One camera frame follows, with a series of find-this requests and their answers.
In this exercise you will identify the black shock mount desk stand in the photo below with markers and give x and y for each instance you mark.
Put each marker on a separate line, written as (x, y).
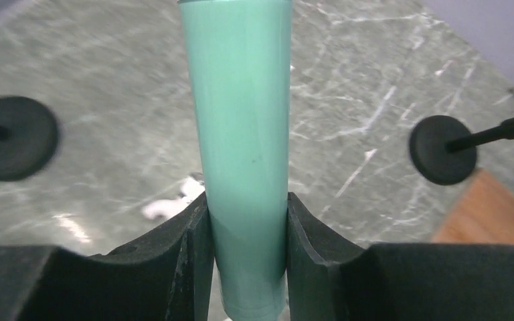
(29, 137)

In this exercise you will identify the wooden board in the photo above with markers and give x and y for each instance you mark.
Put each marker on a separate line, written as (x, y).
(484, 213)

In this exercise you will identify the black round base clip stand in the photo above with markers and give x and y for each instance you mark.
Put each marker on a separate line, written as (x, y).
(444, 151)

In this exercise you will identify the white and chrome faucet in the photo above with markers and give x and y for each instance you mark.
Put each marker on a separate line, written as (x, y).
(190, 189)

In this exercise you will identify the mint green microphone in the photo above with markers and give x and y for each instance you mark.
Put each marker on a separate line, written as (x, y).
(238, 56)

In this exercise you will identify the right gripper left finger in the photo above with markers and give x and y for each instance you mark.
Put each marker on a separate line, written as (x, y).
(164, 274)

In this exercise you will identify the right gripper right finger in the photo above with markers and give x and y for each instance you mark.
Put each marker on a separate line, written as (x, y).
(331, 278)

